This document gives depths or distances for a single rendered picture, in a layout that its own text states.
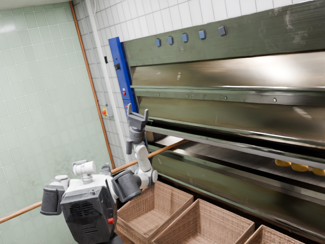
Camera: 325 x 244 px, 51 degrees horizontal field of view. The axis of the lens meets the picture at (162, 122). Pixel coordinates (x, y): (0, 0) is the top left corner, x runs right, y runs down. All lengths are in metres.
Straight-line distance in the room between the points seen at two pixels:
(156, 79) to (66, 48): 1.35
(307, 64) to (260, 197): 0.89
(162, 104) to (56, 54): 1.41
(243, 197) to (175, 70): 0.97
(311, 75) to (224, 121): 0.67
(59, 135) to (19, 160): 0.46
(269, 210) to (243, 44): 0.98
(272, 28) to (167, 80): 0.98
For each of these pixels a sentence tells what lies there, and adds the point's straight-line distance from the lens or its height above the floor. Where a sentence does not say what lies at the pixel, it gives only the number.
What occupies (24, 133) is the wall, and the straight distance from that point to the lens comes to 3.56.
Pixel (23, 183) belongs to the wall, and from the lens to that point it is 3.66.
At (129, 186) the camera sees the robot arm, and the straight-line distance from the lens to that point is 1.84.
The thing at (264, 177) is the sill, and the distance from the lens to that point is 2.08.
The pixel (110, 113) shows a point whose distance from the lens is 3.45.
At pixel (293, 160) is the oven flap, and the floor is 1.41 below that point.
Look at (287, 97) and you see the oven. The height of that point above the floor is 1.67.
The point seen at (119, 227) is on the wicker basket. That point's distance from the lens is 2.99.
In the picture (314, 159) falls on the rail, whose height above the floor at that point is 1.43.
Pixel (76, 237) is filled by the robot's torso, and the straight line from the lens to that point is 1.92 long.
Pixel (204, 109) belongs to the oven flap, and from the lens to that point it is 2.26.
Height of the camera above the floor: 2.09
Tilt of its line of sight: 14 degrees down
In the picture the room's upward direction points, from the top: 12 degrees counter-clockwise
